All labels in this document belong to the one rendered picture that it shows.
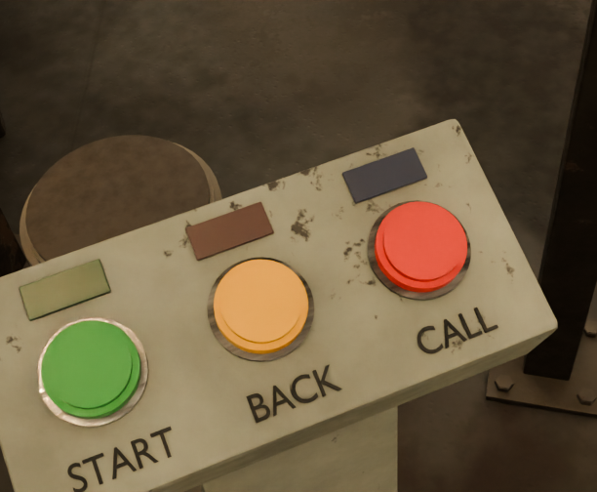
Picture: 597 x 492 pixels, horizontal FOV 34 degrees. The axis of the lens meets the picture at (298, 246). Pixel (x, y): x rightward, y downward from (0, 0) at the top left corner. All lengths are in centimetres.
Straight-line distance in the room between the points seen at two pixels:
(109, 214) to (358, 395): 22
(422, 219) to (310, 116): 92
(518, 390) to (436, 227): 67
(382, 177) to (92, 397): 16
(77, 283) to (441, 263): 16
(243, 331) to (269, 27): 111
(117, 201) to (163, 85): 85
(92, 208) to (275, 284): 20
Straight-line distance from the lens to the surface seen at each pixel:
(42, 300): 43
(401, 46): 144
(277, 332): 41
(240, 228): 43
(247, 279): 42
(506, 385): 108
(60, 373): 41
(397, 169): 45
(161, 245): 43
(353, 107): 135
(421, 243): 43
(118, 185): 59
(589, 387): 110
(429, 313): 43
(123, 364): 41
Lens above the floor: 95
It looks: 52 degrees down
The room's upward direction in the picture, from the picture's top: 7 degrees counter-clockwise
